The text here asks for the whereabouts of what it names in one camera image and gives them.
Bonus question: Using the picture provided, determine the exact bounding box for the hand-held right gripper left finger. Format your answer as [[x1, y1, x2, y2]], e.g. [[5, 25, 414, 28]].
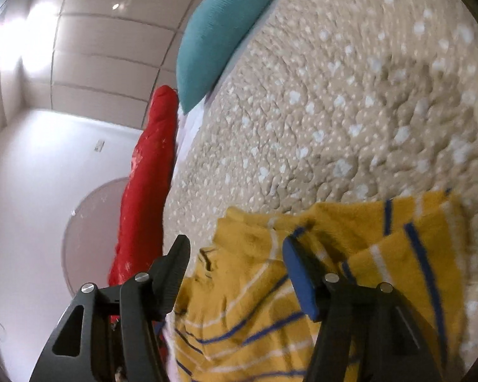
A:
[[29, 234, 191, 382]]

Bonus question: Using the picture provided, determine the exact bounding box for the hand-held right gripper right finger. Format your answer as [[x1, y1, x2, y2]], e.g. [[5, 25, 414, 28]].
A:
[[282, 235, 441, 382]]

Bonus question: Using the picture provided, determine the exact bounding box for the yellow striped shirt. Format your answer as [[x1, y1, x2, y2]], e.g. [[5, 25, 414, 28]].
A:
[[165, 188, 468, 382]]

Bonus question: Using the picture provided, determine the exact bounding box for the red patterned cloth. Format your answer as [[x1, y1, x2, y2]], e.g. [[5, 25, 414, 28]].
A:
[[108, 85, 179, 329]]

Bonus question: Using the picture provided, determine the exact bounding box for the white bed sheet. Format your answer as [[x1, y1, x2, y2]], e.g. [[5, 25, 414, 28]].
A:
[[171, 95, 208, 184]]

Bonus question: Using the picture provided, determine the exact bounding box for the beige dotted quilted blanket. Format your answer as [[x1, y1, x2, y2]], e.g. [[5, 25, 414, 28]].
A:
[[165, 0, 478, 371]]

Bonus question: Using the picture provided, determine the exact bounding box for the teal pillow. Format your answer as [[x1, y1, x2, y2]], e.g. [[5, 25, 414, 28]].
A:
[[176, 0, 275, 114]]

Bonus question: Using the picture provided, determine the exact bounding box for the round wall panel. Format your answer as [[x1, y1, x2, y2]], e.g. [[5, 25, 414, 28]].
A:
[[61, 177, 130, 299]]

